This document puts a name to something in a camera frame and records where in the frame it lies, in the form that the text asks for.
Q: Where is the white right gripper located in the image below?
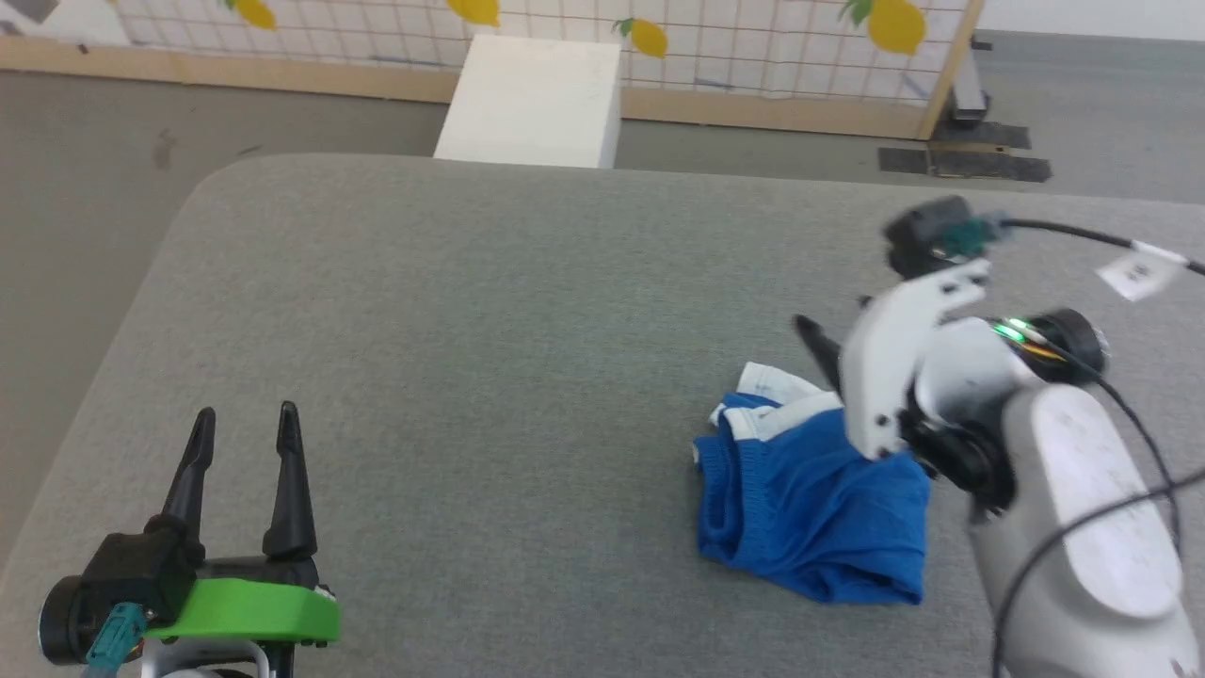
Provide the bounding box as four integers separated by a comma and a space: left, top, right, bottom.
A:
794, 259, 994, 462

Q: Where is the grey fabric sofa cushion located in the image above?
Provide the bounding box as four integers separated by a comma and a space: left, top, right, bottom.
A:
0, 153, 1205, 678

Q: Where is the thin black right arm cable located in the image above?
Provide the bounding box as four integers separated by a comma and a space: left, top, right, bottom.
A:
991, 325, 1205, 678

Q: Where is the right camera cable teal plug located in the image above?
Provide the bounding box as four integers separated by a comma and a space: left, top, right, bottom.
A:
941, 213, 1205, 276

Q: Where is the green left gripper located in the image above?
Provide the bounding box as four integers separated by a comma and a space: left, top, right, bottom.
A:
141, 401, 342, 647

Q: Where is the blue garment with white trim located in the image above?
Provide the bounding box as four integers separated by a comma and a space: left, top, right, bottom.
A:
694, 363, 933, 605

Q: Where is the grey metal partition foot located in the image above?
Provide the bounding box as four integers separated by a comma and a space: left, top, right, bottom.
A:
946, 33, 994, 128

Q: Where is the white cable label tag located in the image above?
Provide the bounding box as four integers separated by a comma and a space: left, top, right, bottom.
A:
1095, 243, 1185, 304

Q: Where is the white rectangular box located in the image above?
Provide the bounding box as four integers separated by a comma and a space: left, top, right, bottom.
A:
433, 35, 622, 170

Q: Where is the white panel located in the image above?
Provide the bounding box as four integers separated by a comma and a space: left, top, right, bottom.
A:
0, 0, 130, 48

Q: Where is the left camera cable teal plug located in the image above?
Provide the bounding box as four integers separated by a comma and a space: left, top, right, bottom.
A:
83, 603, 147, 678

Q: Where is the lemon-patterned grid screen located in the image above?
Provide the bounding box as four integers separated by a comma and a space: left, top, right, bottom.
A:
0, 0, 985, 142

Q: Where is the black floor plate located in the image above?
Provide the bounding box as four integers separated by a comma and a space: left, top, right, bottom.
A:
878, 121, 1053, 185

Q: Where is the camera cable teal plug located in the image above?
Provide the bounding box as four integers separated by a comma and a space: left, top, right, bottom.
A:
83, 603, 147, 678
941, 213, 1205, 276

